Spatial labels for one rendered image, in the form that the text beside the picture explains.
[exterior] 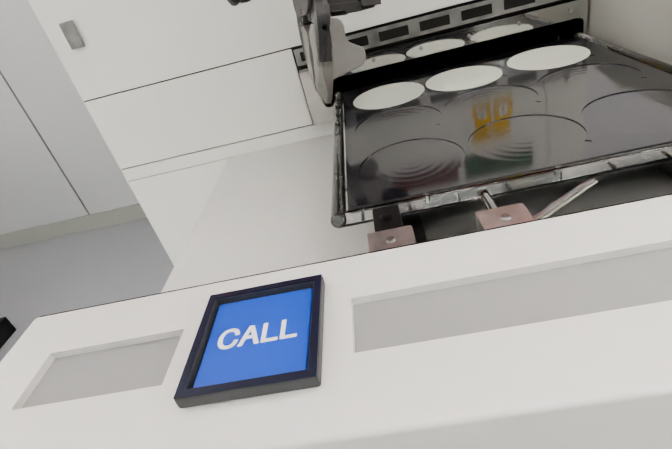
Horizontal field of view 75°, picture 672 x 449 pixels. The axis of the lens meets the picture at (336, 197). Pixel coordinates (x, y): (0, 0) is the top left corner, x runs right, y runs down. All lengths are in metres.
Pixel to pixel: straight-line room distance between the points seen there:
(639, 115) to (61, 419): 0.47
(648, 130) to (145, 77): 0.68
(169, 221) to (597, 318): 0.81
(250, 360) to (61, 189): 2.81
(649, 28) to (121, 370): 0.64
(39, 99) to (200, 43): 2.06
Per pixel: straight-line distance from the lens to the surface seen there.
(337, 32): 0.51
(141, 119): 0.82
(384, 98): 0.62
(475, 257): 0.21
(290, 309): 0.20
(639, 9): 0.69
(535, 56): 0.69
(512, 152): 0.42
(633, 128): 0.46
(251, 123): 0.77
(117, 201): 2.86
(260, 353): 0.19
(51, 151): 2.87
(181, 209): 0.88
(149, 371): 0.22
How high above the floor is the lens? 1.09
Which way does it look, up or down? 29 degrees down
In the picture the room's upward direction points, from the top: 16 degrees counter-clockwise
